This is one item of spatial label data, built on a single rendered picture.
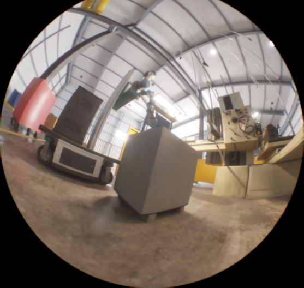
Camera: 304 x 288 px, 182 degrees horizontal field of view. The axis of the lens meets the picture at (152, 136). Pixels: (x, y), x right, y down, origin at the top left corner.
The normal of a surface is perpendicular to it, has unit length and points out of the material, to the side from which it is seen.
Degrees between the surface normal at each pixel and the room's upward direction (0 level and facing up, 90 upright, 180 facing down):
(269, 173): 90
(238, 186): 90
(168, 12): 169
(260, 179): 90
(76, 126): 90
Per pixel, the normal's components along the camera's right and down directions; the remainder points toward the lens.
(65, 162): 0.72, -0.07
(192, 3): -0.36, 0.92
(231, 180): -0.72, -0.39
